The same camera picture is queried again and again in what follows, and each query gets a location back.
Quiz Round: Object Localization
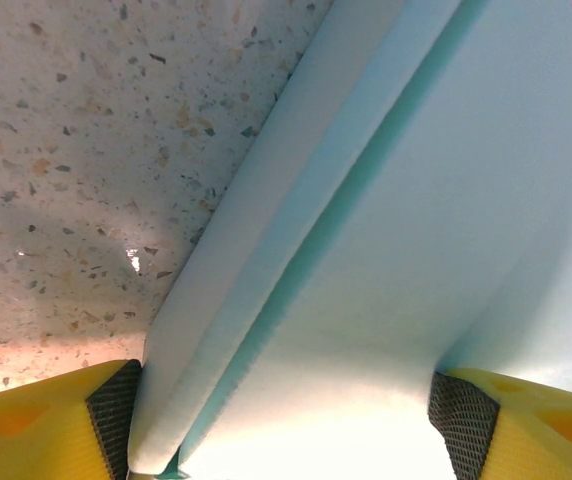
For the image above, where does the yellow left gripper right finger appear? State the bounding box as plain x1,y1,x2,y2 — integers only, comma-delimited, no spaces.
427,367,572,480

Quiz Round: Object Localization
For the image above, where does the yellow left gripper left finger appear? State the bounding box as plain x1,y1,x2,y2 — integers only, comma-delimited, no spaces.
0,359,143,480

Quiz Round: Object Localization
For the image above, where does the blue paper box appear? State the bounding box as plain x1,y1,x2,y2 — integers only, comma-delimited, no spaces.
129,0,572,480

